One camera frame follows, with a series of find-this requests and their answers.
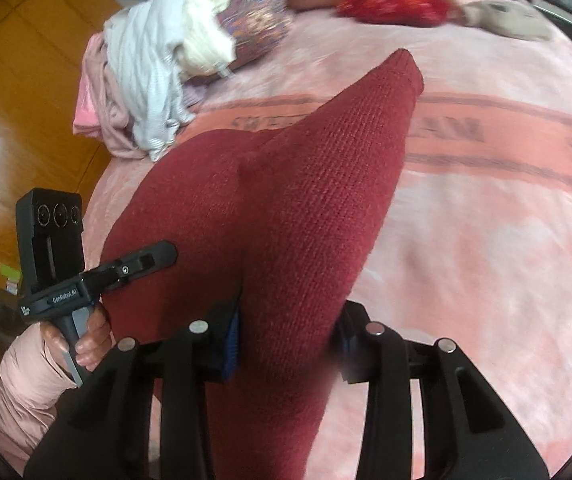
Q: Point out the beige cloth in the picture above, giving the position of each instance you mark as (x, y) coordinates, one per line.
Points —
(511, 20)

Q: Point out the person's left forearm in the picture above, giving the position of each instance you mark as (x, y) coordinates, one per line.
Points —
(21, 390)

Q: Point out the light pink garment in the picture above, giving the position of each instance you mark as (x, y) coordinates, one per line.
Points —
(98, 90)

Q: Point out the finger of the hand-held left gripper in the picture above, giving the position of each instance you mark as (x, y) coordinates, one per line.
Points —
(151, 257)

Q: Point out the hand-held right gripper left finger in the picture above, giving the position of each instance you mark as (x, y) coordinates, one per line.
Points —
(232, 350)

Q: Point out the purple patterned pillow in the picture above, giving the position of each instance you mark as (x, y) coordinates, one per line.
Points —
(256, 15)

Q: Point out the cream cloth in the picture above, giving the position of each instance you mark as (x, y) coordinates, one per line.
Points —
(206, 45)

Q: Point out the pink printed blanket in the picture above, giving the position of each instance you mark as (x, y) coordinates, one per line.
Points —
(491, 260)

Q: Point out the dark red knit sweater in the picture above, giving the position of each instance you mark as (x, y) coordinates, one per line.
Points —
(316, 185)

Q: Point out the white striped garment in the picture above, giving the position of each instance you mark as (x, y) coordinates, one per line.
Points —
(141, 60)

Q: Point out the person's left hand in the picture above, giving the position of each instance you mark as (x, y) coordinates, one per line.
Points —
(93, 340)

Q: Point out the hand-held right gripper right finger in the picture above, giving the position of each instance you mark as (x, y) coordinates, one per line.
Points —
(381, 355)

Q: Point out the bright red cloth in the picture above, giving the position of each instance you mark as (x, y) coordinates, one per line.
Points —
(396, 5)

